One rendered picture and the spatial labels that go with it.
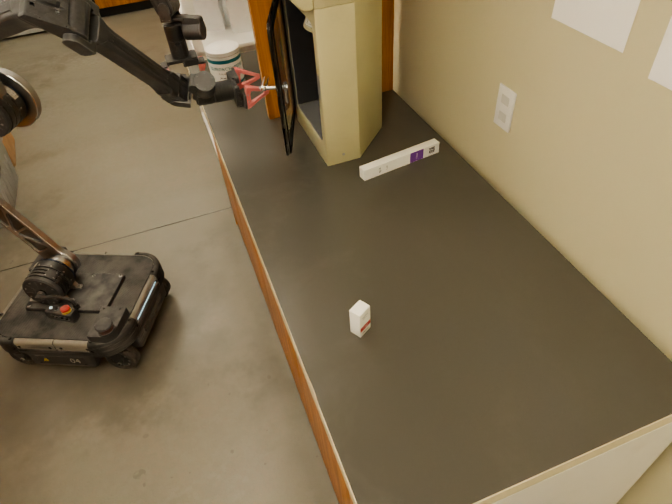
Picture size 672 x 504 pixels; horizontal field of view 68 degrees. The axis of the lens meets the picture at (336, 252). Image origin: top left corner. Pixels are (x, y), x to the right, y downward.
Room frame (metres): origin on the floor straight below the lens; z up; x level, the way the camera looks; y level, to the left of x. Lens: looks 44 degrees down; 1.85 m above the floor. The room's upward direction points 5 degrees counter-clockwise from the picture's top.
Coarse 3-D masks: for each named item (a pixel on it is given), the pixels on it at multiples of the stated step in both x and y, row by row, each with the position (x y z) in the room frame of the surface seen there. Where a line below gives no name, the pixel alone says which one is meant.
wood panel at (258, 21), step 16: (256, 0) 1.66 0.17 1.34; (384, 0) 1.78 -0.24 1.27; (256, 16) 1.66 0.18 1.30; (384, 16) 1.78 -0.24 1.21; (256, 32) 1.65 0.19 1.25; (384, 32) 1.78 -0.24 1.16; (256, 48) 1.67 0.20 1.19; (384, 48) 1.78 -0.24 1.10; (384, 64) 1.78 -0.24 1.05; (272, 80) 1.66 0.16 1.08; (384, 80) 1.78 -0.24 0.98; (272, 96) 1.66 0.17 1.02; (272, 112) 1.65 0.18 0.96
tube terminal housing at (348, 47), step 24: (336, 0) 1.34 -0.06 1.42; (360, 0) 1.39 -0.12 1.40; (312, 24) 1.34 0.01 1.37; (336, 24) 1.34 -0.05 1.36; (360, 24) 1.39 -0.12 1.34; (336, 48) 1.34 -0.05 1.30; (360, 48) 1.38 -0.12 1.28; (336, 72) 1.34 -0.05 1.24; (360, 72) 1.38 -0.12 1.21; (336, 96) 1.34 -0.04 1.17; (360, 96) 1.37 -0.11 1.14; (336, 120) 1.33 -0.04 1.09; (360, 120) 1.37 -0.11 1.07; (336, 144) 1.33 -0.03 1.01; (360, 144) 1.36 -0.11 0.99
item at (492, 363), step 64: (256, 64) 2.13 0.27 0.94; (256, 128) 1.60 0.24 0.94; (384, 128) 1.52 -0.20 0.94; (256, 192) 1.22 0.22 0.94; (320, 192) 1.19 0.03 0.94; (384, 192) 1.17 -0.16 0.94; (448, 192) 1.14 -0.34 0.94; (320, 256) 0.92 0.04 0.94; (384, 256) 0.90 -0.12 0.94; (448, 256) 0.88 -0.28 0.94; (512, 256) 0.86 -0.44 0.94; (320, 320) 0.72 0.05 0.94; (384, 320) 0.70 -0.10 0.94; (448, 320) 0.68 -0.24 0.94; (512, 320) 0.67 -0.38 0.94; (576, 320) 0.65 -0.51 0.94; (320, 384) 0.55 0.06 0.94; (384, 384) 0.54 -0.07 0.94; (448, 384) 0.53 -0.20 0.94; (512, 384) 0.51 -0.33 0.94; (576, 384) 0.50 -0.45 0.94; (640, 384) 0.49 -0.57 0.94; (384, 448) 0.41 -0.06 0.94; (448, 448) 0.40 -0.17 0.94; (512, 448) 0.39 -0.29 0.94; (576, 448) 0.37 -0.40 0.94
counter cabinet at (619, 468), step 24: (240, 216) 1.72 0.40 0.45; (264, 288) 1.41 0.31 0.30; (288, 336) 0.97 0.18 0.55; (288, 360) 1.13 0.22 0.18; (312, 408) 0.77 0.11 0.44; (600, 456) 0.38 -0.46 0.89; (624, 456) 0.40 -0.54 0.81; (648, 456) 0.43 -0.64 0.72; (336, 480) 0.59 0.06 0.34; (552, 480) 0.35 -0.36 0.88; (576, 480) 0.37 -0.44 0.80; (600, 480) 0.40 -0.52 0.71; (624, 480) 0.43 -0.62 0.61
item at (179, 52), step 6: (168, 42) 1.65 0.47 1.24; (174, 42) 1.64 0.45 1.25; (180, 42) 1.64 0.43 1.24; (174, 48) 1.64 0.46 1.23; (180, 48) 1.64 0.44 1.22; (186, 48) 1.66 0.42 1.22; (174, 54) 1.64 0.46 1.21; (180, 54) 1.64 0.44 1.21; (186, 54) 1.65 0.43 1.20; (192, 54) 1.67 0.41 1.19; (168, 60) 1.64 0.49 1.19; (174, 60) 1.63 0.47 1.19; (180, 60) 1.63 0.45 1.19; (186, 60) 1.64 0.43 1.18; (168, 66) 1.62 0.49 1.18
